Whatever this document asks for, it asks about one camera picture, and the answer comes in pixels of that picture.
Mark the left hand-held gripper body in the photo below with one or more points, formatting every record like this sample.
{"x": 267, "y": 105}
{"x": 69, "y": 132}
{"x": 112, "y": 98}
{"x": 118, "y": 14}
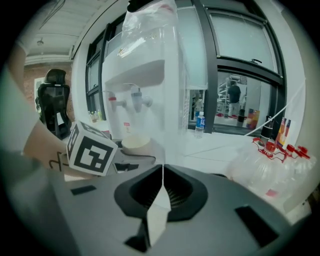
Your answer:
{"x": 90, "y": 152}

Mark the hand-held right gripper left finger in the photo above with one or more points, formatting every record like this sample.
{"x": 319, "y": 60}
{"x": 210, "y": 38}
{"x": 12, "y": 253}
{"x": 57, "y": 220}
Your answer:
{"x": 100, "y": 202}

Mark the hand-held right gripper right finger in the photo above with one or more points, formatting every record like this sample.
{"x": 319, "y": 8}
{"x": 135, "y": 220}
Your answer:
{"x": 220, "y": 197}

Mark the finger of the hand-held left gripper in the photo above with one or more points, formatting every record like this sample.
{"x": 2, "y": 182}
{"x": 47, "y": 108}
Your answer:
{"x": 140, "y": 160}

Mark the white water dispenser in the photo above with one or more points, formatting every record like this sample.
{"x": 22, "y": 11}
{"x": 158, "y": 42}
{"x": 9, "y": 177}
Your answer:
{"x": 150, "y": 75}

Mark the person's left forearm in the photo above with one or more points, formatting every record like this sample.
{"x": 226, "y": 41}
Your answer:
{"x": 45, "y": 147}

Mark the blue label water bottle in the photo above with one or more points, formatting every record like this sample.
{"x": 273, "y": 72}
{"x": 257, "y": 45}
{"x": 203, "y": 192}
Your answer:
{"x": 200, "y": 125}

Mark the clear large water jug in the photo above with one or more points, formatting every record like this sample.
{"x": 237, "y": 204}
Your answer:
{"x": 150, "y": 20}

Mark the black office chair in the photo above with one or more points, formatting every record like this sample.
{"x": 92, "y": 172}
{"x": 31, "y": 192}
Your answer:
{"x": 53, "y": 105}

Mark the person's grey shirt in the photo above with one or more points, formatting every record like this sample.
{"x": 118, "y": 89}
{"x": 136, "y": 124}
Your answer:
{"x": 20, "y": 112}

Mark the black cylinder bin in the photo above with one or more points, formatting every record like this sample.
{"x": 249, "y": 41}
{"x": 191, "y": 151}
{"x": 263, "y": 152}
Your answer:
{"x": 241, "y": 115}

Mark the white orange carton box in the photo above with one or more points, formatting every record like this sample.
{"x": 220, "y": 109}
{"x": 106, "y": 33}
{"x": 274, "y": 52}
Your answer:
{"x": 286, "y": 132}

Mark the small ceiling fixture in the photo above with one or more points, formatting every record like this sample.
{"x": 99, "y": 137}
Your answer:
{"x": 40, "y": 42}

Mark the black window frame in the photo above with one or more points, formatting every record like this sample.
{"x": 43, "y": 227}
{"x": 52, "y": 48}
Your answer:
{"x": 210, "y": 45}

